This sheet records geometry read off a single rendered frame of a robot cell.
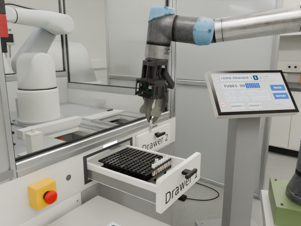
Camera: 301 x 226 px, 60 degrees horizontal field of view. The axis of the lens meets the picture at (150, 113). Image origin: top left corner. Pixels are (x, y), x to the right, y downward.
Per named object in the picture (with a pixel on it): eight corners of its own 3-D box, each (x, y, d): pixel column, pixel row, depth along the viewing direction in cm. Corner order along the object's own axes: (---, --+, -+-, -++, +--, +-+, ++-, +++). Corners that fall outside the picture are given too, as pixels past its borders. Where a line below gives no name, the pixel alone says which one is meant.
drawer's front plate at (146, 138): (169, 142, 146) (170, 123, 144) (139, 158, 123) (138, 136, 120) (167, 141, 147) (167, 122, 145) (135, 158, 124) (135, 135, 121)
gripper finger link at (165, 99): (152, 109, 87) (154, 84, 84) (155, 108, 88) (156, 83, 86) (165, 112, 84) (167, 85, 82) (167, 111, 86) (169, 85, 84)
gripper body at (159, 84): (133, 96, 82) (137, 58, 79) (148, 93, 90) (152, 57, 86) (154, 102, 79) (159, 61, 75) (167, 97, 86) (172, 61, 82)
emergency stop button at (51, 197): (59, 201, 80) (58, 189, 79) (47, 207, 77) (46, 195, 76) (53, 198, 82) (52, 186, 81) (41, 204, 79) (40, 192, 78)
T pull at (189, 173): (197, 171, 91) (197, 168, 90) (187, 180, 85) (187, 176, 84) (188, 169, 93) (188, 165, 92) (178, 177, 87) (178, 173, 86)
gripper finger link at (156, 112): (145, 126, 84) (147, 98, 82) (154, 122, 89) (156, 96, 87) (153, 128, 83) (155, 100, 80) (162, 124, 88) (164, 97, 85)
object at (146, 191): (194, 175, 102) (194, 160, 101) (158, 206, 82) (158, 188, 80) (117, 154, 124) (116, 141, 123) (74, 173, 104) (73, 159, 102)
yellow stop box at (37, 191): (59, 201, 83) (57, 180, 81) (38, 212, 77) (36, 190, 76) (49, 196, 86) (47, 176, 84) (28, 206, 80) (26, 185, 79)
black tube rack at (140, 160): (171, 173, 103) (171, 158, 102) (145, 192, 89) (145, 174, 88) (127, 160, 116) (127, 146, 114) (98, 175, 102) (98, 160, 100)
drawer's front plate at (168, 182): (199, 178, 103) (200, 152, 101) (160, 215, 80) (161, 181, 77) (195, 177, 104) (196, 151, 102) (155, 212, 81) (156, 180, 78)
